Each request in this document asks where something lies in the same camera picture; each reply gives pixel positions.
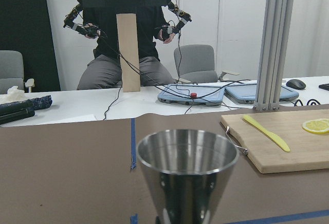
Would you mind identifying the steel cocktail shaker cup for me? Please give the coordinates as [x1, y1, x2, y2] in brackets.
[136, 129, 240, 223]

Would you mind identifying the left blue teach pendant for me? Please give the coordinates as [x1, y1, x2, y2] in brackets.
[157, 84, 225, 106]

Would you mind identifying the blue teach pendant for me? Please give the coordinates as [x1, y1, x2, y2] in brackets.
[157, 84, 225, 106]
[224, 82, 300, 104]

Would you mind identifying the grey office chair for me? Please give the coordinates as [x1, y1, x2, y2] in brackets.
[173, 44, 240, 84]

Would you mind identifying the right blue teach pendant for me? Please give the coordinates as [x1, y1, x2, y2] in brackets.
[224, 82, 300, 104]

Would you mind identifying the wooden plank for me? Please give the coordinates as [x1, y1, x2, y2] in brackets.
[116, 13, 140, 92]

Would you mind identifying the seated operator in black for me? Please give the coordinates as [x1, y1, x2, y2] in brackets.
[77, 2, 191, 90]

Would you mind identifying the yellow plastic knife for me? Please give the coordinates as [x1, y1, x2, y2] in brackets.
[243, 115, 290, 152]

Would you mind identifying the black computer mouse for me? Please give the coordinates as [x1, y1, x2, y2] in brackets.
[286, 79, 306, 90]

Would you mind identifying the wooden cutting board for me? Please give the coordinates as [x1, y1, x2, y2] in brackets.
[220, 109, 329, 175]

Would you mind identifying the lemon slice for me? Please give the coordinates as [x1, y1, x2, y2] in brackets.
[302, 119, 328, 134]

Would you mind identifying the black keyboard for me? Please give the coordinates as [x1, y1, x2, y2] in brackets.
[318, 83, 329, 90]

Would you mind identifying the aluminium frame post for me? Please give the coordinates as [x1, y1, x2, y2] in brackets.
[254, 0, 294, 111]

